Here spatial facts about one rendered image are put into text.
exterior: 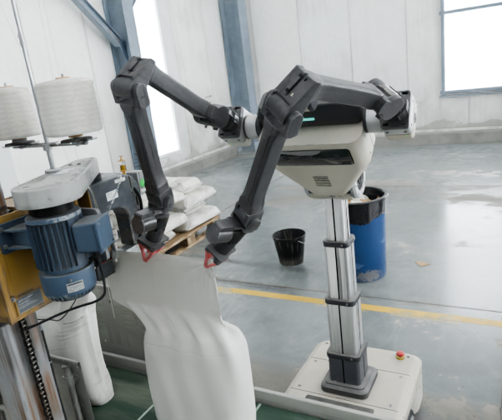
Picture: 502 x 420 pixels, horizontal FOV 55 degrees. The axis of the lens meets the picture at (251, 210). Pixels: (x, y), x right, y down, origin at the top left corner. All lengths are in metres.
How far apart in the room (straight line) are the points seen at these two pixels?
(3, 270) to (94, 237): 0.29
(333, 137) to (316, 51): 8.21
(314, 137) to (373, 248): 2.15
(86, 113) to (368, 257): 2.70
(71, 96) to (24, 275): 0.55
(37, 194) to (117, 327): 1.29
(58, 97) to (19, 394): 0.91
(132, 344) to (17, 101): 1.34
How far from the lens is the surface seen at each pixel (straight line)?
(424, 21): 9.32
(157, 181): 1.54
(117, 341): 2.58
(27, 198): 1.38
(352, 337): 2.13
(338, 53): 9.68
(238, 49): 10.26
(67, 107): 1.45
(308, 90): 1.15
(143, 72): 1.42
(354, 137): 1.62
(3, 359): 1.72
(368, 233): 3.66
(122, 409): 2.21
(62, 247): 1.41
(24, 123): 1.67
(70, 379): 1.94
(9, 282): 1.56
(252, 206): 1.36
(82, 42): 7.38
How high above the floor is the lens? 1.64
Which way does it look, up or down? 16 degrees down
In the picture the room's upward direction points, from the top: 7 degrees counter-clockwise
